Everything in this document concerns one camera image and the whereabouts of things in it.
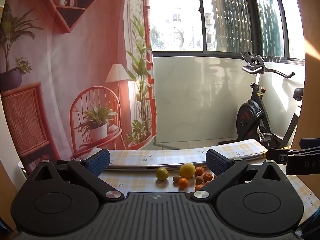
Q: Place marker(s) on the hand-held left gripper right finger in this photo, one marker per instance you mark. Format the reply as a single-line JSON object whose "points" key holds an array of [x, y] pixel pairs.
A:
{"points": [[216, 163]]}

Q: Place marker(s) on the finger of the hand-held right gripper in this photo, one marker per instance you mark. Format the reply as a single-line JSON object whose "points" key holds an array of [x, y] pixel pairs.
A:
{"points": [[276, 156], [310, 143]]}

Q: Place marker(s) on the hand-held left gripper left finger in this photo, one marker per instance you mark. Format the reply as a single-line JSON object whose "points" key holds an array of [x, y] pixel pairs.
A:
{"points": [[98, 161]]}

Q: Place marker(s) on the orange mandarin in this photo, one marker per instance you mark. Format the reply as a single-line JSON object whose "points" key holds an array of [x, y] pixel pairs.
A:
{"points": [[207, 177], [199, 171], [199, 187], [183, 183]]}

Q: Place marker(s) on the small brown kiwi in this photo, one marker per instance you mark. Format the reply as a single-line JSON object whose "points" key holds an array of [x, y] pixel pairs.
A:
{"points": [[199, 179], [176, 179]]}

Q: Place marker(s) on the large yellow grapefruit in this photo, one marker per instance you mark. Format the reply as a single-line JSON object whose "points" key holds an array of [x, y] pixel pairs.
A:
{"points": [[187, 170]]}

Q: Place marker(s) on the yellow-green round citrus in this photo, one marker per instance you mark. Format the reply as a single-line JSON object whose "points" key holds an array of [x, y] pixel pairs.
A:
{"points": [[162, 173]]}

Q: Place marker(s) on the long metal pole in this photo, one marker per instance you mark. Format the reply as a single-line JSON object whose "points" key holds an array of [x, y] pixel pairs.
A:
{"points": [[140, 166]]}

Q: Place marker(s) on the yellow plaid tablecloth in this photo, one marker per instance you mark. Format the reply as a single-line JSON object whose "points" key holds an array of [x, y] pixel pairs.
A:
{"points": [[136, 181]]}

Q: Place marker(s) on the black exercise bike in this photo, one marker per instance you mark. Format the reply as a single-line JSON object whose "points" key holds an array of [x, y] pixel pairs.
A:
{"points": [[250, 115]]}

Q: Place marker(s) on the brown wooden panel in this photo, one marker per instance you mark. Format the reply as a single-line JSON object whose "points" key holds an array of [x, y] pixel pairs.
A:
{"points": [[311, 92], [6, 195]]}

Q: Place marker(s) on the printed room backdrop cloth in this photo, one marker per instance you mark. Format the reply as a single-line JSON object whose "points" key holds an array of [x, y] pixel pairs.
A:
{"points": [[75, 55]]}

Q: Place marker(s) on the dark framed sliding window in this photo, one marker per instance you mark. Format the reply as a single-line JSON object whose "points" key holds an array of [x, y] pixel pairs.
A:
{"points": [[203, 17]]}

